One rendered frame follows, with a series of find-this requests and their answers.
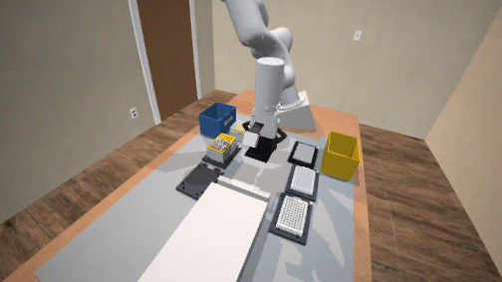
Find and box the blue open bin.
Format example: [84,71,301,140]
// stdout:
[198,102,236,139]

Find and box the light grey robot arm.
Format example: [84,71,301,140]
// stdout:
[221,0,306,148]

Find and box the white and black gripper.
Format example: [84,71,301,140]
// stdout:
[242,108,287,153]

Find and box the grey bench mat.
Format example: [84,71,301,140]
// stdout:
[34,131,354,282]

